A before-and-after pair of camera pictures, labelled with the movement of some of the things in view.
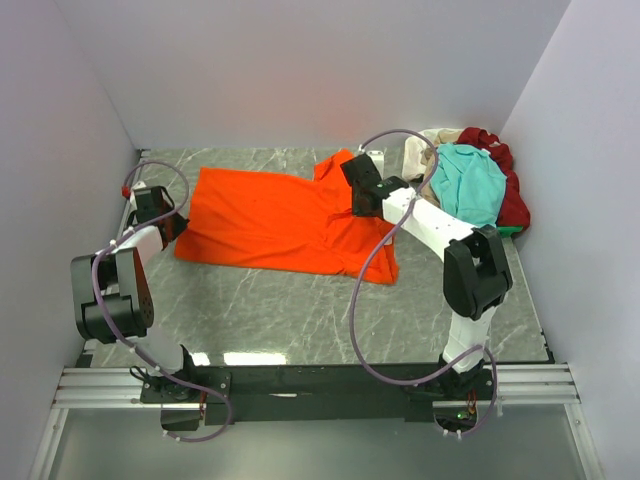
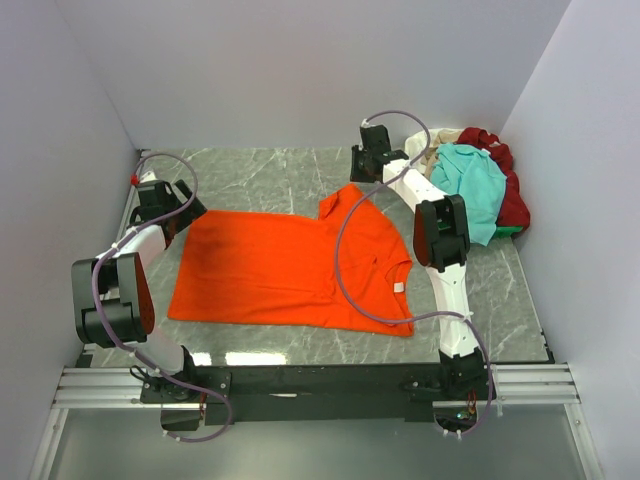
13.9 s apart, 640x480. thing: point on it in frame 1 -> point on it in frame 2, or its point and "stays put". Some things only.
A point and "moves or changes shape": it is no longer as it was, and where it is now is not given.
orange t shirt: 286,221 moves or changes shape
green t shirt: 506,231 stays put
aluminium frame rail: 83,387 stays put
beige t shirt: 442,136 stays put
